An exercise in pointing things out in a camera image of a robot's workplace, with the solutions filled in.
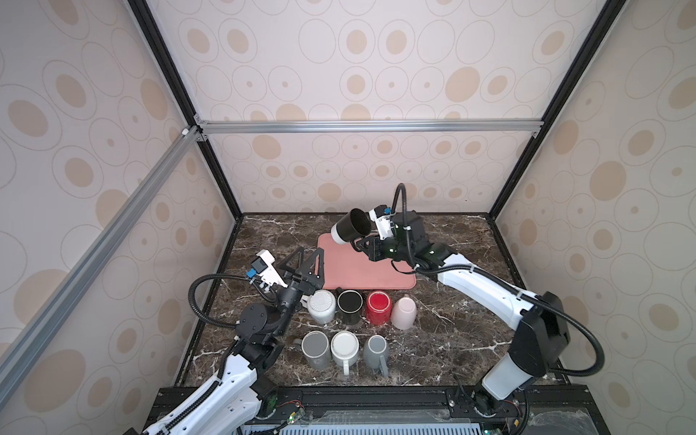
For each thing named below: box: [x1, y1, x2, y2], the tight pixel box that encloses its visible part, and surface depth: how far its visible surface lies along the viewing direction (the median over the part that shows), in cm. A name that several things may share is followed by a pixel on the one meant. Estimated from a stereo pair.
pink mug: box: [390, 293, 417, 331], surface depth 85 cm
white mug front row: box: [329, 329, 360, 377], surface depth 78 cm
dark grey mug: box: [293, 329, 332, 369], surface depth 76 cm
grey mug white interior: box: [363, 334, 390, 378], surface depth 76 cm
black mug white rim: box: [336, 286, 364, 326], surface depth 87 cm
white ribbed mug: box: [299, 289, 337, 325], surface depth 87 cm
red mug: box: [365, 290, 393, 327], surface depth 87 cm
